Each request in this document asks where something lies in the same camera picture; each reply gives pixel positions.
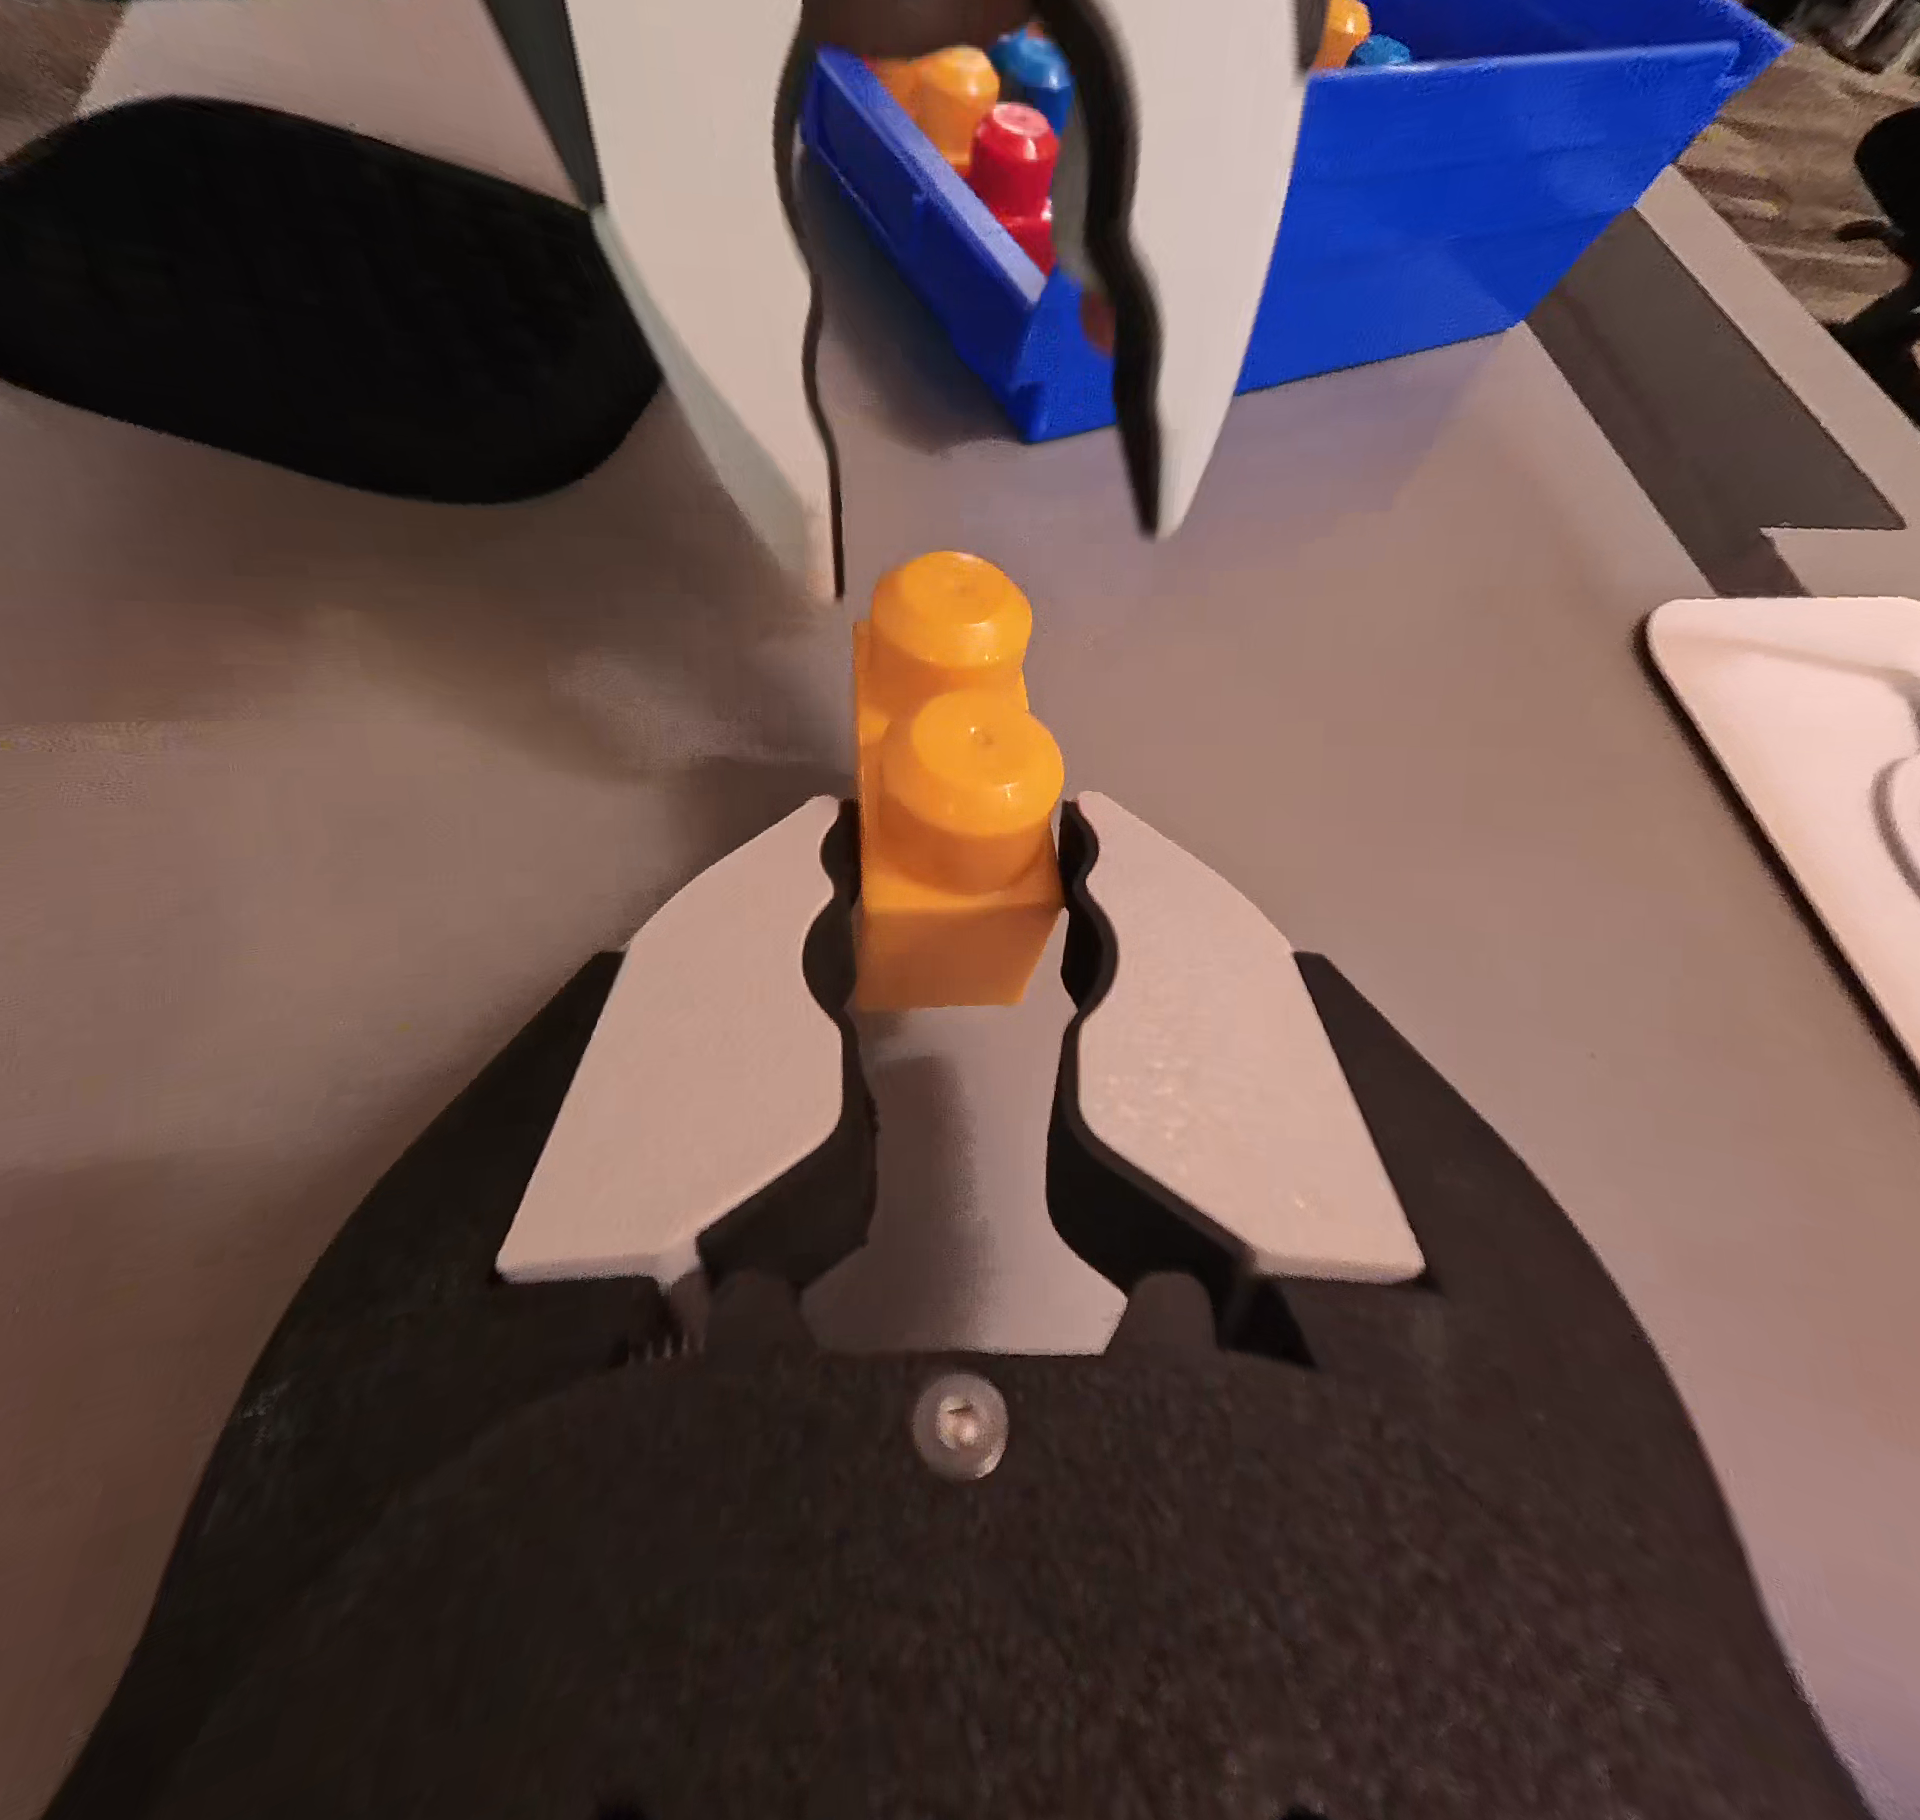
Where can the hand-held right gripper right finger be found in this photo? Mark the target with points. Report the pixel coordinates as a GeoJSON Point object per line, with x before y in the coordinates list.
{"type": "Point", "coordinates": [1231, 1100]}

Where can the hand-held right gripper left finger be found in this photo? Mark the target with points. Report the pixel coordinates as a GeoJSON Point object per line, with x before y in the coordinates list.
{"type": "Point", "coordinates": [691, 1100]}

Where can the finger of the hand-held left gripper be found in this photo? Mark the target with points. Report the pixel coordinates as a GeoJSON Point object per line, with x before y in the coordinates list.
{"type": "Point", "coordinates": [691, 125]}
{"type": "Point", "coordinates": [1215, 125]}

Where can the heap of mega blocks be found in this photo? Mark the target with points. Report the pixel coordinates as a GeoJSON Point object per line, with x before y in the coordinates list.
{"type": "Point", "coordinates": [1009, 148]}

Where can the blue plastic bin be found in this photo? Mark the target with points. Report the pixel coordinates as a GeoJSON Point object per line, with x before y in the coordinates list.
{"type": "Point", "coordinates": [1425, 200]}

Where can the yellow mega block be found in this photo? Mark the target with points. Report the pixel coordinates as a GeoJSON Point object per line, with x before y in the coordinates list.
{"type": "Point", "coordinates": [946, 890]}

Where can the black wrist rest pad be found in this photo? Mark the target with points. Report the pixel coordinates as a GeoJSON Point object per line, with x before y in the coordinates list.
{"type": "Point", "coordinates": [301, 305]}

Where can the white document stand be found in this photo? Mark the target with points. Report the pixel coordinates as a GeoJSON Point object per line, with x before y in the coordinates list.
{"type": "Point", "coordinates": [1800, 769]}

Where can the black office chair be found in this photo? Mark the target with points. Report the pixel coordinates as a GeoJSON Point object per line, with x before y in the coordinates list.
{"type": "Point", "coordinates": [1893, 244]}

